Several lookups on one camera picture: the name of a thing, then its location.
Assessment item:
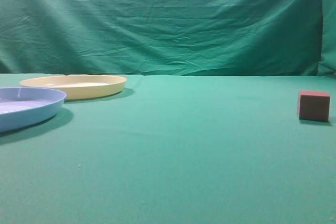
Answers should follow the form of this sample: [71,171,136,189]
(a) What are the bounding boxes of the red cube block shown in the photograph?
[297,90,331,122]

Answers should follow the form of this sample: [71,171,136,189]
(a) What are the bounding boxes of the yellow plastic plate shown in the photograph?
[20,74,127,100]

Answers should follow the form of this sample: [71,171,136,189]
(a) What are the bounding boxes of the blue plastic plate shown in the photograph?
[1,87,67,133]

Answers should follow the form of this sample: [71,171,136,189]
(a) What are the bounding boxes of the green table cloth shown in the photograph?
[1,76,335,223]

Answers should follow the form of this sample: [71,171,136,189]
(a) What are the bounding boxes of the green backdrop cloth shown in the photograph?
[1,0,335,76]

